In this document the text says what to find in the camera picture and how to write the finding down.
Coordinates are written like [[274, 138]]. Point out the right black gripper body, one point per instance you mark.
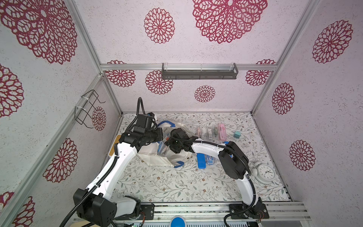
[[172, 142]]

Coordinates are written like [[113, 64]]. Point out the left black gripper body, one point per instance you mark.
[[154, 136]]

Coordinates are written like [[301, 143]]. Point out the pink compass clear case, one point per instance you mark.
[[199, 132]]

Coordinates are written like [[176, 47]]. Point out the white canvas bag blue handles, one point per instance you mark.
[[159, 153]]

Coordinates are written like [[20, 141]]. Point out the blue-rimmed clear case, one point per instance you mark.
[[201, 161]]

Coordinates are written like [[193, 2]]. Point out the clear pen case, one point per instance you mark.
[[210, 133]]

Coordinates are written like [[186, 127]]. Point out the clear blue-trim compass case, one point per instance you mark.
[[209, 160]]

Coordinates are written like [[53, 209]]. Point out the clear green compass set case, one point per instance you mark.
[[216, 132]]

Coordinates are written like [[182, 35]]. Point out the pink clear stationery case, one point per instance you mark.
[[222, 132]]

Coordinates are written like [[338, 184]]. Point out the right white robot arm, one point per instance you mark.
[[231, 157]]

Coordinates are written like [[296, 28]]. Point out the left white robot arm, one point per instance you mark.
[[94, 204]]

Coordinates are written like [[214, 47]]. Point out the white box wooden lid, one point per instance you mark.
[[116, 140]]

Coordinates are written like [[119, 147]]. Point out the small teal cube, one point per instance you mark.
[[237, 135]]

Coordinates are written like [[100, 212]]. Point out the blue round button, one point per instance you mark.
[[178, 221]]

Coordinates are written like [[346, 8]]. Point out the white alarm clock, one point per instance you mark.
[[263, 173]]

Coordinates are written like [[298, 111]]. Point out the black wire wall rack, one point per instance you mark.
[[84, 112]]

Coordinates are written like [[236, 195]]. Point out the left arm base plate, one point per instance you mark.
[[145, 211]]

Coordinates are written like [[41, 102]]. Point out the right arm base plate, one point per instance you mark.
[[259, 211]]

